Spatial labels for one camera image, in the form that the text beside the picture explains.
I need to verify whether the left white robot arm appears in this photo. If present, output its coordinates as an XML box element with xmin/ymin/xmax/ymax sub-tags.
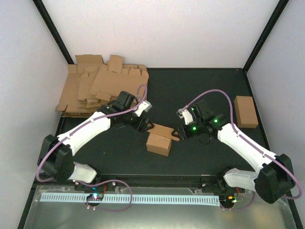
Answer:
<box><xmin>36</xmin><ymin>91</ymin><xmax>154</xmax><ymax>190</ymax></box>

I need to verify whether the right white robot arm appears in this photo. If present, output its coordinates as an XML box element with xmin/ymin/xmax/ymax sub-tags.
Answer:
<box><xmin>172</xmin><ymin>101</ymin><xmax>295</xmax><ymax>204</ymax></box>

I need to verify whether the folded brown cardboard box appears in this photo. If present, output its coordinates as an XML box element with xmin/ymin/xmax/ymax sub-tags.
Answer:
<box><xmin>234</xmin><ymin>95</ymin><xmax>258</xmax><ymax>129</ymax></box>

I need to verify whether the stack of flat cardboard blanks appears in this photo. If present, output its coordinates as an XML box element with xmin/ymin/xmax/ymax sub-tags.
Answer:
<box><xmin>56</xmin><ymin>54</ymin><xmax>149</xmax><ymax>117</ymax></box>

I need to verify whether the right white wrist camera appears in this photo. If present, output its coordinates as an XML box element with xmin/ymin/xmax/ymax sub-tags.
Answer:
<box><xmin>176</xmin><ymin>108</ymin><xmax>194</xmax><ymax>125</ymax></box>

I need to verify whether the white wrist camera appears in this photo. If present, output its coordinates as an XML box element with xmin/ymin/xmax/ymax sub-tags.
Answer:
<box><xmin>176</xmin><ymin>108</ymin><xmax>194</xmax><ymax>125</ymax></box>
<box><xmin>134</xmin><ymin>101</ymin><xmax>152</xmax><ymax>117</ymax></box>

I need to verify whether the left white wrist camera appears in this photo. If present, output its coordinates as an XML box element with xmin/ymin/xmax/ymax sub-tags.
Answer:
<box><xmin>134</xmin><ymin>101</ymin><xmax>152</xmax><ymax>117</ymax></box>

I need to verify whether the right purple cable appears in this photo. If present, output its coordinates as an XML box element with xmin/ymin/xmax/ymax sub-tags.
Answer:
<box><xmin>184</xmin><ymin>89</ymin><xmax>303</xmax><ymax>211</ymax></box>

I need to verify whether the purple cable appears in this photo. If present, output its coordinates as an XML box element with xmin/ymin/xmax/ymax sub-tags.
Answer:
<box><xmin>35</xmin><ymin>83</ymin><xmax>133</xmax><ymax>212</ymax></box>
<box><xmin>184</xmin><ymin>89</ymin><xmax>303</xmax><ymax>211</ymax></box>

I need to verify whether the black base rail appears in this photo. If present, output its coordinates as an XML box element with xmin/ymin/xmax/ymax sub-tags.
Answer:
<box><xmin>89</xmin><ymin>174</ymin><xmax>236</xmax><ymax>193</ymax></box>

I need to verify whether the light blue slotted cable duct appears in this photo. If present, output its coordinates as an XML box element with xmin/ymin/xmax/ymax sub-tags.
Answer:
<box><xmin>39</xmin><ymin>193</ymin><xmax>220</xmax><ymax>207</ymax></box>

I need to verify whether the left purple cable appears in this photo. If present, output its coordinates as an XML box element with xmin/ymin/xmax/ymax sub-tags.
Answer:
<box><xmin>35</xmin><ymin>83</ymin><xmax>133</xmax><ymax>212</ymax></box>

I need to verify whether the metal base plate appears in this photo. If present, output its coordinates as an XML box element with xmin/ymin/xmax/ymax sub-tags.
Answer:
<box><xmin>19</xmin><ymin>185</ymin><xmax>302</xmax><ymax>229</ymax></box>

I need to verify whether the right black frame post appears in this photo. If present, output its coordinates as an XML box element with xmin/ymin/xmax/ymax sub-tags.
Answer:
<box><xmin>243</xmin><ymin>0</ymin><xmax>289</xmax><ymax>73</ymax></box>

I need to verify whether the black frame post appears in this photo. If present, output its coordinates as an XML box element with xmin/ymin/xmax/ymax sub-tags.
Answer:
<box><xmin>243</xmin><ymin>0</ymin><xmax>289</xmax><ymax>73</ymax></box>
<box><xmin>32</xmin><ymin>0</ymin><xmax>74</xmax><ymax>64</ymax></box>

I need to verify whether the left black frame post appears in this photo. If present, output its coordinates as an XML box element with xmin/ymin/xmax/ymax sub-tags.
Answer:
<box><xmin>32</xmin><ymin>0</ymin><xmax>74</xmax><ymax>64</ymax></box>

